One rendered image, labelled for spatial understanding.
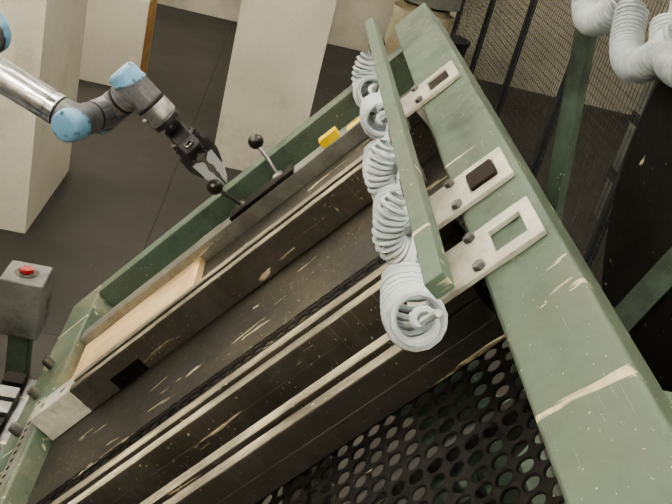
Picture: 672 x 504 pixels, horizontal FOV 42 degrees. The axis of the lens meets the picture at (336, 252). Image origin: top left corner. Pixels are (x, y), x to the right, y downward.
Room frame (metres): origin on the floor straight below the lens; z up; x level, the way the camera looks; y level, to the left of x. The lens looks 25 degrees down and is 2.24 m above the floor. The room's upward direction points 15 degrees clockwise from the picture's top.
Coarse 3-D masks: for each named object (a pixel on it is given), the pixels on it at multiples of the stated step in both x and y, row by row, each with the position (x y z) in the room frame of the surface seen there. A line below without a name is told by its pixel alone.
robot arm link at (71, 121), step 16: (0, 64) 1.89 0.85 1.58; (0, 80) 1.86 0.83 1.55; (16, 80) 1.86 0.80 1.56; (32, 80) 1.88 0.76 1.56; (16, 96) 1.85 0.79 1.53; (32, 96) 1.85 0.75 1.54; (48, 96) 1.85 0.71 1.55; (64, 96) 1.87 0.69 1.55; (32, 112) 1.85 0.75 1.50; (48, 112) 1.83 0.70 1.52; (64, 112) 1.81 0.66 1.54; (80, 112) 1.83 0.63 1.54; (96, 112) 1.88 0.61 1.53; (64, 128) 1.80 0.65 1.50; (80, 128) 1.81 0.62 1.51; (96, 128) 1.87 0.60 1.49
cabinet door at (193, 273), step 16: (192, 272) 1.86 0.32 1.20; (160, 288) 1.91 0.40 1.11; (176, 288) 1.84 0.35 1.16; (144, 304) 1.88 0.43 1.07; (160, 304) 1.81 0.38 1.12; (128, 320) 1.85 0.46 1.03; (144, 320) 1.78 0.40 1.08; (112, 336) 1.83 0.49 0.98; (96, 352) 1.80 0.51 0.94; (80, 368) 1.76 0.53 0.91
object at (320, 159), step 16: (352, 128) 1.96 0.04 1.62; (336, 144) 1.96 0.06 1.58; (352, 144) 1.96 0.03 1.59; (304, 160) 1.98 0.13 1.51; (320, 160) 1.95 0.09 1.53; (336, 160) 1.96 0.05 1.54; (304, 176) 1.95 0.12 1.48; (272, 192) 1.94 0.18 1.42; (288, 192) 1.95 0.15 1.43; (256, 208) 1.94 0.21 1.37; (272, 208) 1.94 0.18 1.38; (224, 224) 1.95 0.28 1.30; (240, 224) 1.93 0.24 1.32; (208, 240) 1.92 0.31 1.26; (224, 240) 1.93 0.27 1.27; (192, 256) 1.92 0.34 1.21; (208, 256) 1.92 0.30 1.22; (160, 272) 1.95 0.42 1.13; (176, 272) 1.92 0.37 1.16; (144, 288) 1.92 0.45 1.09; (128, 304) 1.90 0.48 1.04; (112, 320) 1.90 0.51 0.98; (96, 336) 1.89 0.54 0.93
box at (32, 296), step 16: (48, 272) 2.13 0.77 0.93; (0, 288) 2.03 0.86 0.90; (16, 288) 2.04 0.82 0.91; (32, 288) 2.04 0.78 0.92; (48, 288) 2.12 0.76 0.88; (0, 304) 2.03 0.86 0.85; (16, 304) 2.04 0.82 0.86; (32, 304) 2.04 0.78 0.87; (48, 304) 2.14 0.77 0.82; (0, 320) 2.03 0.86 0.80; (16, 320) 2.04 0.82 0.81; (32, 320) 2.04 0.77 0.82; (16, 336) 2.04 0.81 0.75; (32, 336) 2.04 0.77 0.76
